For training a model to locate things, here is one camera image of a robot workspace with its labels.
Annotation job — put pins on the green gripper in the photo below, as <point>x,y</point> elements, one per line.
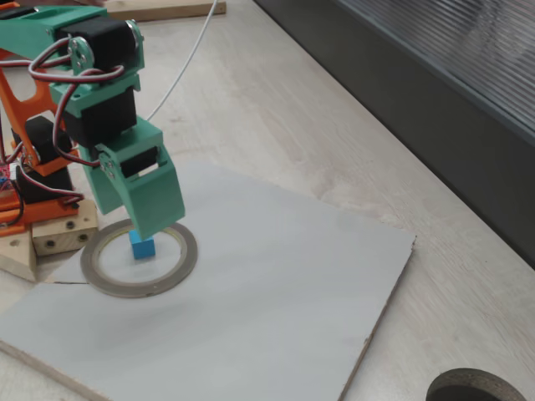
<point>144,177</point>

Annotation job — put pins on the blue cube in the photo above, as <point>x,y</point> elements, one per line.
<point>144,248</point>

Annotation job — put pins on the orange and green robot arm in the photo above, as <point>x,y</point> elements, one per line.
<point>25,29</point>

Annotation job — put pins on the wooden base plank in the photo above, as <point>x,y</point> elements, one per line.
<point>62,234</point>

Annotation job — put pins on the light wooden wedge block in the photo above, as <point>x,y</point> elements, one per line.
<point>16,250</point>

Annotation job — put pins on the red circuit board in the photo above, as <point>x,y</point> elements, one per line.
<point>4,175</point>

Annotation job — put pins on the white-faced wooden board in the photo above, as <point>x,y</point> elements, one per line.
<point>251,313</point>

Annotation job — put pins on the thin wooden plank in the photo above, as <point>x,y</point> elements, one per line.
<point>167,9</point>

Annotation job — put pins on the frosted glass desk partition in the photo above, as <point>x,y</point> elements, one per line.
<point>460,83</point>

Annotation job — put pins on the orange circuit board mount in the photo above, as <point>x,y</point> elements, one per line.
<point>8,204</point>

